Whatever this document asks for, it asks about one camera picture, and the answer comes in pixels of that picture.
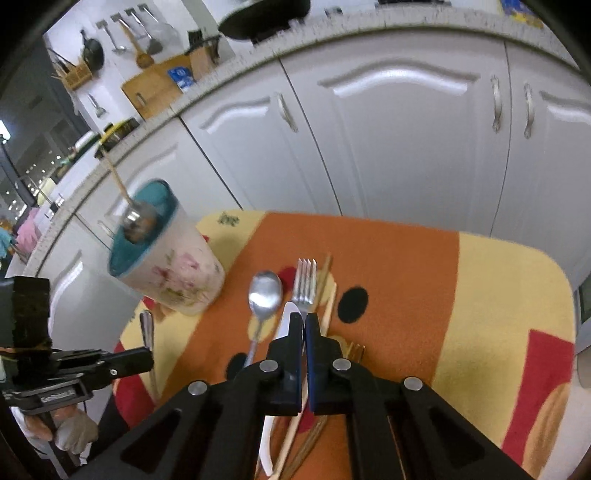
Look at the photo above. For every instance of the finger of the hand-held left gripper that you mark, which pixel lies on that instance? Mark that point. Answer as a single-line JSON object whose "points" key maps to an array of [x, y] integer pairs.
{"points": [[131, 362]]}

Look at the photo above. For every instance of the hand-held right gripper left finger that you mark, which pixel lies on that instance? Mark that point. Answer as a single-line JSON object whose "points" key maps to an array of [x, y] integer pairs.
{"points": [[294, 337]]}

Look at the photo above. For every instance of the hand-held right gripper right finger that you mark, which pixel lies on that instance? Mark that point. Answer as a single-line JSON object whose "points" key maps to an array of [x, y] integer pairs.
{"points": [[313, 355]]}

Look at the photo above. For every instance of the white knife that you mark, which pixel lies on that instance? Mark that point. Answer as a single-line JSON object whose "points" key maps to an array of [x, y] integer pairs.
{"points": [[286, 314]]}

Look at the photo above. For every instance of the pale wooden chopstick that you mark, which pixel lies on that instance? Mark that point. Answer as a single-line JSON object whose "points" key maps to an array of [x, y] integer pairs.
{"points": [[331, 304]]}

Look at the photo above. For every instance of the steel fork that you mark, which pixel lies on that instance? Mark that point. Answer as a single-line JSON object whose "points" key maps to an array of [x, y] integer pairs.
{"points": [[304, 286]]}

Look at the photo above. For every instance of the floral cup with teal inside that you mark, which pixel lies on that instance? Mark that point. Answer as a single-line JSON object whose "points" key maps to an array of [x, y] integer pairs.
{"points": [[175, 272]]}

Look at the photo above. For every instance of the person's left hand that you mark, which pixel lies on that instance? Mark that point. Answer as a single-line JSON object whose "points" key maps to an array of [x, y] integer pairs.
{"points": [[76, 431]]}

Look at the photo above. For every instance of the slim steel spoon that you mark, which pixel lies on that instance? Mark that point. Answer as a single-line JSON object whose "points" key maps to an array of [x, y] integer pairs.
{"points": [[148, 341]]}

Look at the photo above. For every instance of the gold fork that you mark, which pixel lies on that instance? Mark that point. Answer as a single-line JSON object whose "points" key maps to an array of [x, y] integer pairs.
{"points": [[355, 351]]}

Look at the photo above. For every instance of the white cabinet door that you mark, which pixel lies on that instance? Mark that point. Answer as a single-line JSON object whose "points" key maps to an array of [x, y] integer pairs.
{"points": [[161, 170], [74, 295], [549, 161], [249, 152], [397, 138]]}

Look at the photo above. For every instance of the orange and yellow printed mat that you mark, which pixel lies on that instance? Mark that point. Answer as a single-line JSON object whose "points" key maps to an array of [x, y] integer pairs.
{"points": [[415, 300]]}

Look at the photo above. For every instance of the wicker utensil holder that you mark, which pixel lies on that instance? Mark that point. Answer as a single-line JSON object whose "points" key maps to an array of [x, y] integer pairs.
{"points": [[76, 76]]}

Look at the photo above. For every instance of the wooden cutting board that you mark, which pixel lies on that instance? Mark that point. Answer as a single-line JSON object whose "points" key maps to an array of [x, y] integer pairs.
{"points": [[154, 92]]}

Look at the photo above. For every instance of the black hanging pan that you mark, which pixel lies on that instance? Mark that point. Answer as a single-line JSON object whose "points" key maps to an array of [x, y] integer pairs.
{"points": [[92, 53]]}

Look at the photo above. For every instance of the blue box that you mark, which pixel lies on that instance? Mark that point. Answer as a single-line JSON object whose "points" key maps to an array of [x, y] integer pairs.
{"points": [[182, 78]]}

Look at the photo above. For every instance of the hanging wooden spatula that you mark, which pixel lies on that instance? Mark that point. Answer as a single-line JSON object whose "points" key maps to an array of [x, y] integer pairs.
{"points": [[138, 46]]}

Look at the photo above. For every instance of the hanging steel ladle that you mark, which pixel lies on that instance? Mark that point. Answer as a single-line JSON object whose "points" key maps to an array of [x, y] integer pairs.
{"points": [[113, 37]]}

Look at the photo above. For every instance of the wooden knife block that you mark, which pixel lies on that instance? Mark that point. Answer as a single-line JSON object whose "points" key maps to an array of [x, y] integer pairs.
{"points": [[202, 57]]}

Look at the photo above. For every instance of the black wok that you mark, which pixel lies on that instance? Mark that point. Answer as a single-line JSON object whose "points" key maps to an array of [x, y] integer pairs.
{"points": [[263, 16]]}

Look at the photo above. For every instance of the blue and yellow packet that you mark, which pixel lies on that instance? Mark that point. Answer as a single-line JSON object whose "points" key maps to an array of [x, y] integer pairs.
{"points": [[521, 11]]}

